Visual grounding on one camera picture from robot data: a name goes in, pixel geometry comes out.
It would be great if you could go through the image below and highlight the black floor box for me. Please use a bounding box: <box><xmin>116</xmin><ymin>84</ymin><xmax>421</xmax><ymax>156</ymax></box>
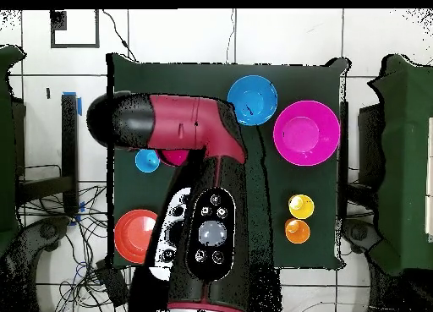
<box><xmin>96</xmin><ymin>260</ymin><xmax>131</xmax><ymax>308</ymax></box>

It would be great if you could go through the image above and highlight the yellow cup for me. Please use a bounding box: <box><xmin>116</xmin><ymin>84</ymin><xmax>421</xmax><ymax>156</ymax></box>
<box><xmin>288</xmin><ymin>194</ymin><xmax>315</xmax><ymax>221</ymax></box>

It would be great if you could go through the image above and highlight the blue cup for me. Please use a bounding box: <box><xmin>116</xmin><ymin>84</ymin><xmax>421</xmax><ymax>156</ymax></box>
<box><xmin>134</xmin><ymin>148</ymin><xmax>161</xmax><ymax>173</ymax></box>

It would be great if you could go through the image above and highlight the large orange-red bowl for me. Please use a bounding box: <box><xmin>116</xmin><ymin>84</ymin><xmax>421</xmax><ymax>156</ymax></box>
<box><xmin>113</xmin><ymin>209</ymin><xmax>159</xmax><ymax>265</ymax></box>

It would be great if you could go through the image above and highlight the dark square floor frame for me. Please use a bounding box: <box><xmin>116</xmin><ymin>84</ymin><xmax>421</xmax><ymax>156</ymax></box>
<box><xmin>50</xmin><ymin>8</ymin><xmax>101</xmax><ymax>49</ymax></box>

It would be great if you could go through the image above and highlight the thin black floor cable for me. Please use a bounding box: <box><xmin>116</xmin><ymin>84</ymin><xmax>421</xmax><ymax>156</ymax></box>
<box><xmin>101</xmin><ymin>8</ymin><xmax>138</xmax><ymax>63</ymax></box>

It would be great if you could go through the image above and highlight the tangle of floor cables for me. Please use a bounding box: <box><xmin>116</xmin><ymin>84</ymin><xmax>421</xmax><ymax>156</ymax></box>
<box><xmin>19</xmin><ymin>183</ymin><xmax>131</xmax><ymax>312</ymax></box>

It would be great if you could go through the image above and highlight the neighbouring green cloth table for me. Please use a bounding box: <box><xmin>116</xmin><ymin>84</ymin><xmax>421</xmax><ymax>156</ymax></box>
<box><xmin>0</xmin><ymin>44</ymin><xmax>26</xmax><ymax>255</ymax></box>
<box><xmin>368</xmin><ymin>52</ymin><xmax>433</xmax><ymax>276</ymax></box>

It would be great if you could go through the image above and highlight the orange cup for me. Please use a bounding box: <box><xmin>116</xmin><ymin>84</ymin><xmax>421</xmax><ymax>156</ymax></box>
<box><xmin>284</xmin><ymin>217</ymin><xmax>311</xmax><ymax>245</ymax></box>

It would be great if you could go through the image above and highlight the large pink bowl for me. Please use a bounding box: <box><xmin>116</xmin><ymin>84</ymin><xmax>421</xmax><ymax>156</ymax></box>
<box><xmin>272</xmin><ymin>100</ymin><xmax>342</xmax><ymax>167</ymax></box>

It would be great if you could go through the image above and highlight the large blue bowl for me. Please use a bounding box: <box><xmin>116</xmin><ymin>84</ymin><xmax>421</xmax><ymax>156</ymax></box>
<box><xmin>227</xmin><ymin>74</ymin><xmax>279</xmax><ymax>127</ymax></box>

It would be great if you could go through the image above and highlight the black pedestal leg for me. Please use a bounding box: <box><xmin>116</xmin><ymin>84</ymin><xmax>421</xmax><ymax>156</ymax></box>
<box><xmin>19</xmin><ymin>216</ymin><xmax>72</xmax><ymax>259</ymax></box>
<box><xmin>341</xmin><ymin>220</ymin><xmax>383</xmax><ymax>255</ymax></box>

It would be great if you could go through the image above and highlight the small magenta bowl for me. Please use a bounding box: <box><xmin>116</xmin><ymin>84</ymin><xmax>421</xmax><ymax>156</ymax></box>
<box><xmin>157</xmin><ymin>148</ymin><xmax>190</xmax><ymax>167</ymax></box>

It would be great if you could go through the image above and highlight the dark green table cloth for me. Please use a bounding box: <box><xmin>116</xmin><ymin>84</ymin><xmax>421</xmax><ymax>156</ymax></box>
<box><xmin>106</xmin><ymin>52</ymin><xmax>351</xmax><ymax>271</ymax></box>

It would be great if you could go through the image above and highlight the black post with blue tape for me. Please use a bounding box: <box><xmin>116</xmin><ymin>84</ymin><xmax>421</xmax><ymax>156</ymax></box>
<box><xmin>60</xmin><ymin>91</ymin><xmax>83</xmax><ymax>218</ymax></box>

